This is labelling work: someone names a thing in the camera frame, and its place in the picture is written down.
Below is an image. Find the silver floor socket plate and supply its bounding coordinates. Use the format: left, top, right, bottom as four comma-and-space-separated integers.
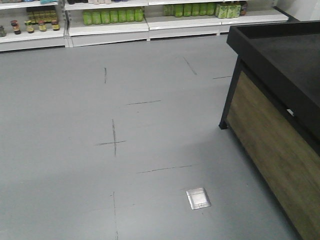
186, 187, 212, 210

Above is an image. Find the black wooden display table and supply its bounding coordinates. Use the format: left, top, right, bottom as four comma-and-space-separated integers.
219, 20, 320, 240

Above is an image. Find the green drink bottle row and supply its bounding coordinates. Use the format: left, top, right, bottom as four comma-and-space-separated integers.
82, 6, 145, 26

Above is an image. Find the white supermarket shelf unit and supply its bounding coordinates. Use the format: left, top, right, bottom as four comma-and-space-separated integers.
0, 0, 289, 52

